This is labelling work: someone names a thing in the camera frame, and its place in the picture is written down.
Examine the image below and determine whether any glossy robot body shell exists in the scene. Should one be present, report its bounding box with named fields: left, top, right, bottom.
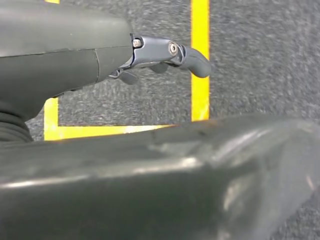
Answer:
left=0, top=114, right=320, bottom=240

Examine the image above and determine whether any yellow tape square outline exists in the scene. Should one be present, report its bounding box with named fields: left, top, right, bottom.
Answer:
left=43, top=0, right=211, bottom=142

